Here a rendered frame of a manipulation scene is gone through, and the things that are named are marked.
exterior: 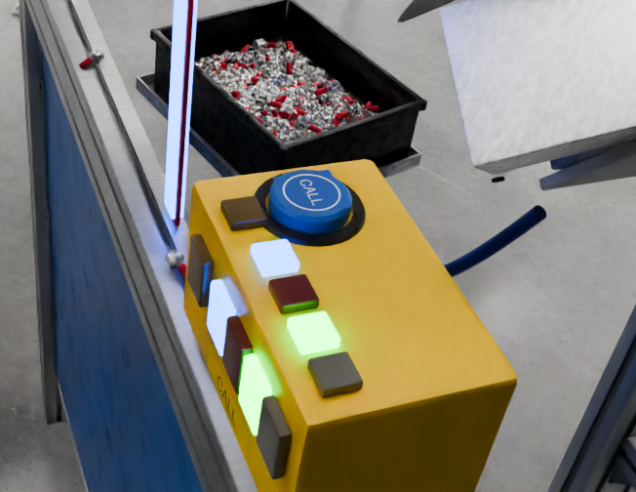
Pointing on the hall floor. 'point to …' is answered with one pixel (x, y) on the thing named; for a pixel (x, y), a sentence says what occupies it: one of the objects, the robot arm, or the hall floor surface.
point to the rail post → (54, 411)
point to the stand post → (610, 415)
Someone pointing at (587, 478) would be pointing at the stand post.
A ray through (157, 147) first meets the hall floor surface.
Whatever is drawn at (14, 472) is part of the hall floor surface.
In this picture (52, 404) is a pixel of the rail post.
